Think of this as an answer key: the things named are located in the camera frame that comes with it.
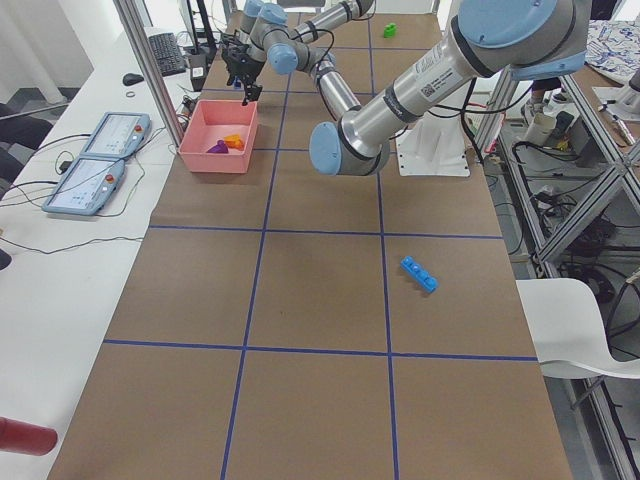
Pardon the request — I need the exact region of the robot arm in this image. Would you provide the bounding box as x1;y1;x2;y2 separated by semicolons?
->
221;0;591;176
237;0;376;43

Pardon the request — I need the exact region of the teach pendant tablet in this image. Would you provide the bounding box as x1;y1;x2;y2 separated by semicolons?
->
42;156;125;216
82;112;151;160

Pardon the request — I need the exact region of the brown paper table mat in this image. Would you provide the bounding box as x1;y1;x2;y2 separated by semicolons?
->
48;12;574;480

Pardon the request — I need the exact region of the pink plastic box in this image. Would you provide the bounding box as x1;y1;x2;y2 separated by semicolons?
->
178;100;258;174

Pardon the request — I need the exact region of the long blue toy block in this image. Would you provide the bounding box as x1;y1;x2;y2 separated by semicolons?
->
400;256;439;293

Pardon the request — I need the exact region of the lower teach pendant tablet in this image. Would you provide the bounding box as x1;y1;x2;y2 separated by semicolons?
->
42;156;125;216

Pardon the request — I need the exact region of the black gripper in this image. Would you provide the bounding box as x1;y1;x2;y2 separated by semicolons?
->
222;44;262;106

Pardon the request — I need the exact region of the aluminium frame post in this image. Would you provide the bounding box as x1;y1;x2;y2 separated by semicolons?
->
113;0;184;149

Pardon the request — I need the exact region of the black keyboard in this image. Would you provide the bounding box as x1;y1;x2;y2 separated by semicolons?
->
148;32;186;77

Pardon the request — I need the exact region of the orange toy block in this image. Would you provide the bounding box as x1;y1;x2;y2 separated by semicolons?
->
223;134;245;151

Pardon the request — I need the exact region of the upper teach pendant tablet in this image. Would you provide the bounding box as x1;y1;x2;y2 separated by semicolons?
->
82;112;151;160

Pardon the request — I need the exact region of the red cylinder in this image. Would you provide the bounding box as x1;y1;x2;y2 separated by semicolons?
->
1;417;58;456

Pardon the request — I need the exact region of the white chair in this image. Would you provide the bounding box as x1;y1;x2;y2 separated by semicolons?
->
516;278;639;380

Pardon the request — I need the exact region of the black computer mouse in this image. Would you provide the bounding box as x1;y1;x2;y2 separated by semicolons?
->
122;73;144;86

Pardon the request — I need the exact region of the aluminium frame rack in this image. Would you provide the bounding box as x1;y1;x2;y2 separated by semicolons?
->
485;68;639;479

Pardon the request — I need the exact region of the green toy block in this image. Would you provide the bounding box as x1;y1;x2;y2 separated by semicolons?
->
383;23;397;38

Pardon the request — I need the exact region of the black pendant cable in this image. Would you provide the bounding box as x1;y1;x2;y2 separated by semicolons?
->
0;124;166;256

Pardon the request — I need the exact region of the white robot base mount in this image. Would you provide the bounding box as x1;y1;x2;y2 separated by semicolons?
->
395;112;470;178

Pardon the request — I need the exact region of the purple toy block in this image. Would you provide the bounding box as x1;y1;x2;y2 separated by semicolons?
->
207;140;229;154

